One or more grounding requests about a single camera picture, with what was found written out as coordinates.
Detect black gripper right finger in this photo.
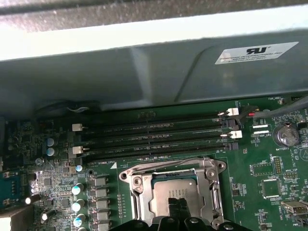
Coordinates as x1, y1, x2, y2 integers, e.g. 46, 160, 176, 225
180, 197, 241, 231

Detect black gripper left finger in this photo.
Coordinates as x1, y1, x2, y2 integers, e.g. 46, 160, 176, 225
109, 197, 181, 231

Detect CPU with silver top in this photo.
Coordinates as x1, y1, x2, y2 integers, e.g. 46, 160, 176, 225
149, 178, 200, 218

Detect metal wire locking lever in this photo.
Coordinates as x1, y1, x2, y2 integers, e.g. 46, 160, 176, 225
211, 179, 224, 221
124, 156, 216, 175

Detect CPU socket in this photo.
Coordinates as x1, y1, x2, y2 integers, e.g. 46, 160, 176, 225
119, 156, 228, 231

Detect green motherboard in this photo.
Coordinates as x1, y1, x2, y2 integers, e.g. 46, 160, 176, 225
0, 96, 308, 231

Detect round coin battery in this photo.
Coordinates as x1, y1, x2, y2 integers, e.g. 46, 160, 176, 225
276, 124, 300, 147

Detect open black PC case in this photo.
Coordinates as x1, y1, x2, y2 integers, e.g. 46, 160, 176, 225
0, 0, 308, 121

